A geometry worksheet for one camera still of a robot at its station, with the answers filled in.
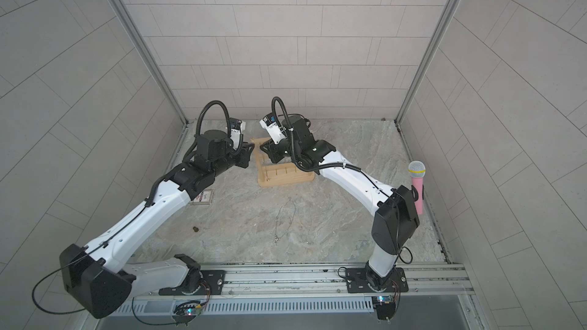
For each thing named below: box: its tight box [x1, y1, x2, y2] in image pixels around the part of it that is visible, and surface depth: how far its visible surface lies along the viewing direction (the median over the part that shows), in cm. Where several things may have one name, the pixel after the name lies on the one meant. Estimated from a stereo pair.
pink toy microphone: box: [408, 160, 427, 215], surface depth 70 cm
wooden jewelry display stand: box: [249, 137, 316, 188], surface depth 92 cm
